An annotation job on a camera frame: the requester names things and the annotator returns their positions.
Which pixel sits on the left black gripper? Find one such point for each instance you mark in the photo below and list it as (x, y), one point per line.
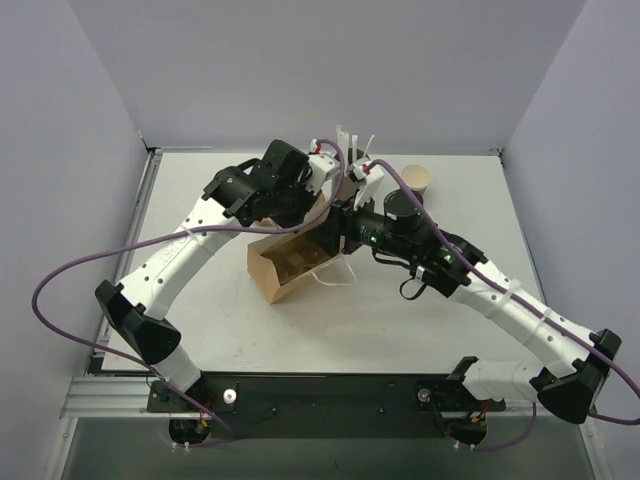
(298, 211)

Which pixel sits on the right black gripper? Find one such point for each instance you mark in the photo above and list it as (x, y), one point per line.
(338, 228)

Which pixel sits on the brown pulp cup carrier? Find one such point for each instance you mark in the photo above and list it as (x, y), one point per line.
(290, 265)

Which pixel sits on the brown paper bag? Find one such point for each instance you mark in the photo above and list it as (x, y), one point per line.
(335, 271)

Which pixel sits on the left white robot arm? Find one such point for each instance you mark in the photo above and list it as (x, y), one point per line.
(282, 185)

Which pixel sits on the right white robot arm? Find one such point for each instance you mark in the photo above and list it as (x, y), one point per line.
(570, 366)

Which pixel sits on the grey cylindrical straw holder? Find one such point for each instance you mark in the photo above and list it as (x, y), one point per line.
(349, 187)

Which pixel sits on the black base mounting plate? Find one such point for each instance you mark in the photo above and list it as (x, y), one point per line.
(297, 426)

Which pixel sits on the aluminium rail frame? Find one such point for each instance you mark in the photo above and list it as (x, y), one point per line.
(100, 395)

